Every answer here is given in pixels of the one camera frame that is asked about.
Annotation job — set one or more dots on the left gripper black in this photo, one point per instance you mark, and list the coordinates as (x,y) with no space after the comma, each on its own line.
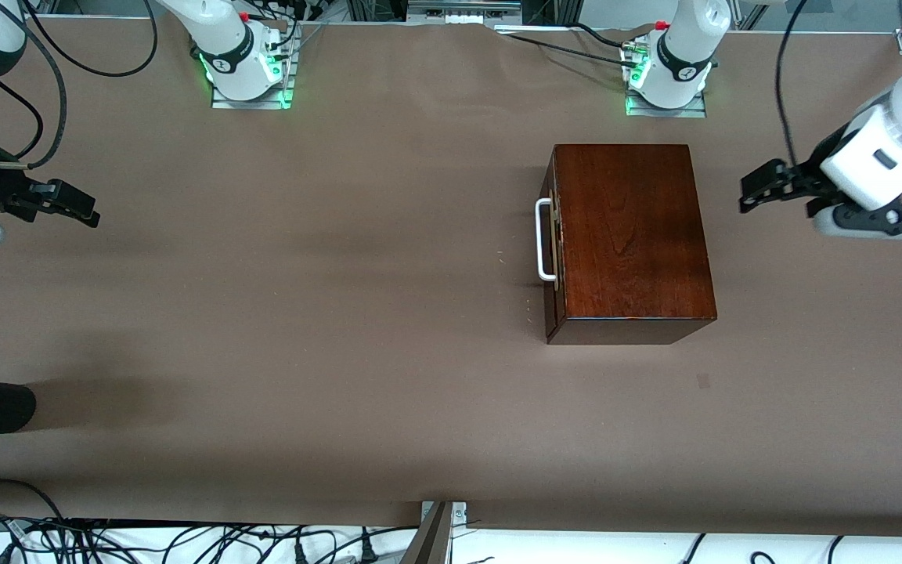
(817,173)

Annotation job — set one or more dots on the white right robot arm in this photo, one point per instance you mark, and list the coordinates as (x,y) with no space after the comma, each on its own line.
(224,39)

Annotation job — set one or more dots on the dark brown wooden cabinet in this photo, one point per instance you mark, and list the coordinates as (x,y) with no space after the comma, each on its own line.
(631,235)

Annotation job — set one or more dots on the brown table cover sheet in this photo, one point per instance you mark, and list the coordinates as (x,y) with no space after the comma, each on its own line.
(341,352)

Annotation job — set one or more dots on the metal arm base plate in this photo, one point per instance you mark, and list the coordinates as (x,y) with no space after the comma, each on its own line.
(666,112)
(251,104)

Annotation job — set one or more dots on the metal bracket with dark bar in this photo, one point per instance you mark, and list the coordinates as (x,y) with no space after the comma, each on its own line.
(431,536)

